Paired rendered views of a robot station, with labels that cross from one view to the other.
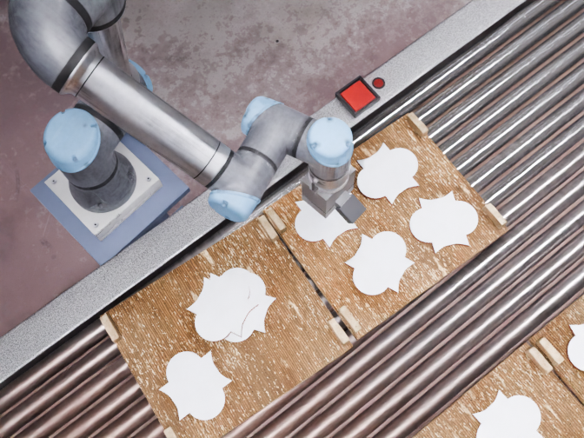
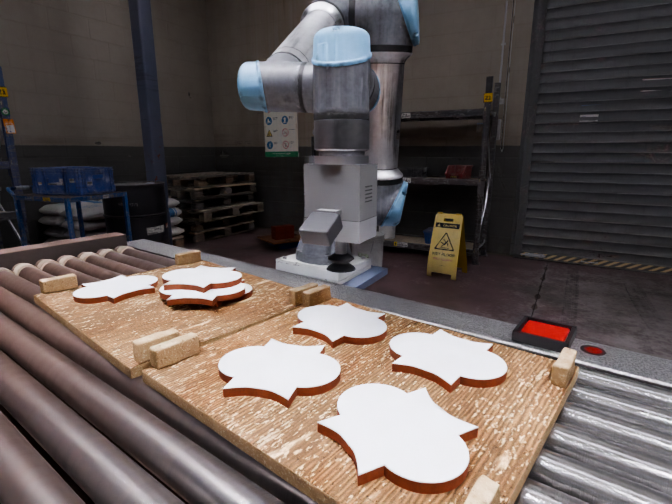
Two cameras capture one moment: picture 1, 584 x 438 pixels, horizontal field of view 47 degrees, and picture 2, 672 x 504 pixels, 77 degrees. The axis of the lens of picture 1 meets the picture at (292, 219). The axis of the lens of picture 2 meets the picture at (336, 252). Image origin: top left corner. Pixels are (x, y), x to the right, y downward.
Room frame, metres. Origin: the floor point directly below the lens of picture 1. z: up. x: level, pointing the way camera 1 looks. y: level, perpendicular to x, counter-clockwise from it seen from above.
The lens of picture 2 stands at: (0.26, -0.63, 1.20)
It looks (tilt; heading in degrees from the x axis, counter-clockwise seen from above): 14 degrees down; 69
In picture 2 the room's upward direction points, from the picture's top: straight up
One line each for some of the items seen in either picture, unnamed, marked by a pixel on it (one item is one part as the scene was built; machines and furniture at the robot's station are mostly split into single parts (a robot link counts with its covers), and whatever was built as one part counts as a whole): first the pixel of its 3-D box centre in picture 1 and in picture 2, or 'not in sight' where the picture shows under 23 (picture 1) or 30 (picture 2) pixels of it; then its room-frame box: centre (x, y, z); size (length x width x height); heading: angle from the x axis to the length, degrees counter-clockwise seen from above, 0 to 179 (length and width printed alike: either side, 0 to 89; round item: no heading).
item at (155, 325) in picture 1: (225, 331); (178, 299); (0.24, 0.16, 0.93); 0.41 x 0.35 x 0.02; 118
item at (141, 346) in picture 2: (338, 331); (156, 344); (0.22, -0.07, 0.95); 0.06 x 0.02 x 0.03; 28
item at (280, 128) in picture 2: not in sight; (280, 125); (1.74, 5.61, 1.55); 0.61 x 0.02 x 0.91; 130
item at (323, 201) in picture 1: (335, 191); (332, 197); (0.45, -0.09, 1.13); 0.12 x 0.09 x 0.16; 43
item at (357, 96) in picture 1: (357, 96); (544, 334); (0.77, -0.18, 0.92); 0.06 x 0.06 x 0.01; 32
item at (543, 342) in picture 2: (357, 96); (544, 333); (0.77, -0.18, 0.92); 0.08 x 0.08 x 0.02; 32
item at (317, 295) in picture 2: (275, 220); (316, 295); (0.47, 0.03, 0.95); 0.06 x 0.02 x 0.03; 30
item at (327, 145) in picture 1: (328, 148); (342, 77); (0.47, -0.07, 1.29); 0.09 x 0.08 x 0.11; 57
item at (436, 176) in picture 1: (383, 221); (362, 374); (0.45, -0.20, 0.93); 0.41 x 0.35 x 0.02; 120
